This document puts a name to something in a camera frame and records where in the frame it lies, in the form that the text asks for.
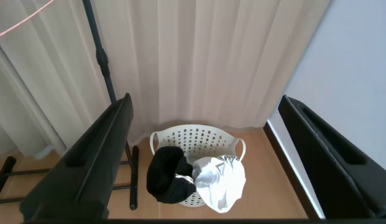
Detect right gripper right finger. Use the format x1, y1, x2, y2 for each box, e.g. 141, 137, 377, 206
278, 95, 386, 218

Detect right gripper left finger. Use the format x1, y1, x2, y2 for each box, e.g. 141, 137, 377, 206
20, 92, 134, 218

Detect black shorts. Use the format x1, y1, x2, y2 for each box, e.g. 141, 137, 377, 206
145, 146, 197, 205

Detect white laundry basket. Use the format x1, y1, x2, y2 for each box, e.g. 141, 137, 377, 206
149, 124, 247, 208

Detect black clothes rack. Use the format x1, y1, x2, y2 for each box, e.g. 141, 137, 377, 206
0, 0, 140, 211

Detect pink clothes hanger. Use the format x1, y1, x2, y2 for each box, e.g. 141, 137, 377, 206
0, 0, 56, 40

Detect white printed garment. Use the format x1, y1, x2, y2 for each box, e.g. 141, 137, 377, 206
191, 154, 247, 214

